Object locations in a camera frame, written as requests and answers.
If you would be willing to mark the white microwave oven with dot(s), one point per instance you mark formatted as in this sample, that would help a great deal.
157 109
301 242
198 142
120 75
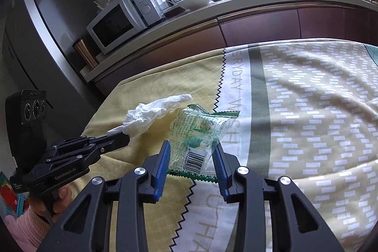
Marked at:
112 24

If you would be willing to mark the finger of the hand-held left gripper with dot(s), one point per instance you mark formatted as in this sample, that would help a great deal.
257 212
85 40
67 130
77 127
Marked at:
79 157
112 140

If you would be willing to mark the person's left hand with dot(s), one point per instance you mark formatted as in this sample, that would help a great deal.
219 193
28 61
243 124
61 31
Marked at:
35 204

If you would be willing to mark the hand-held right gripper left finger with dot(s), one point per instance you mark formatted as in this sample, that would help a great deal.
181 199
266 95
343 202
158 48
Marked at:
161 169

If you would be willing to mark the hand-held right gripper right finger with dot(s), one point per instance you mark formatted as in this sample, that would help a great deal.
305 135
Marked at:
220 172

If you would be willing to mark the grey refrigerator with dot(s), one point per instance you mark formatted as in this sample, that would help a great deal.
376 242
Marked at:
38 33

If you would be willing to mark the kitchen counter with brown cabinets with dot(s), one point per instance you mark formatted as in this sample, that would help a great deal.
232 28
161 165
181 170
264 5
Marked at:
265 21

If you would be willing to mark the copper tumbler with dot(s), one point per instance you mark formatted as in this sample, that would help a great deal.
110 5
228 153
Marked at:
85 52

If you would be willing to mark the yellow patterned printed blanket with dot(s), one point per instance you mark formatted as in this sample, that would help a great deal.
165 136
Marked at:
295 92

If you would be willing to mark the white ceramic bowl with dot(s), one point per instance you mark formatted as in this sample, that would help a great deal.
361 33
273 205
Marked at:
196 0

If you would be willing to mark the colourful red and teal box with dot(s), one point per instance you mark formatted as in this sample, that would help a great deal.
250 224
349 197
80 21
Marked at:
11 196

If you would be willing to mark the white tissue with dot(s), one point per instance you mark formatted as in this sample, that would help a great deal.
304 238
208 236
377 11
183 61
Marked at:
144 116

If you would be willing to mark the green clear plastic wrapper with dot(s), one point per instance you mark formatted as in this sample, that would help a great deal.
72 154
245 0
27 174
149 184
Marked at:
195 134

